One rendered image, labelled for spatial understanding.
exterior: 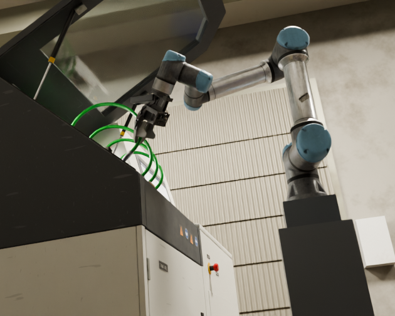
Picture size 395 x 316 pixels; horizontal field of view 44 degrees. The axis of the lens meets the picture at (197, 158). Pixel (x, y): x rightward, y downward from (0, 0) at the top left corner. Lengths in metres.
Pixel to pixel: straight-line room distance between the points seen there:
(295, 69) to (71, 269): 1.02
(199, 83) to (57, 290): 0.83
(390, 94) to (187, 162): 2.35
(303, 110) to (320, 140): 0.14
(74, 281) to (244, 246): 3.70
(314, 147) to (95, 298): 0.83
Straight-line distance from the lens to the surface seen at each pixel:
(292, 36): 1.88
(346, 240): 1.65
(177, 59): 1.78
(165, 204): 1.67
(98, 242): 1.45
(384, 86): 5.85
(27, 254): 1.56
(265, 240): 5.05
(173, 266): 1.65
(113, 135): 2.41
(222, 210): 5.16
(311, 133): 1.67
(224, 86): 1.90
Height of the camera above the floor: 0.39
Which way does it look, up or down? 24 degrees up
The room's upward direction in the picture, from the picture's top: 6 degrees counter-clockwise
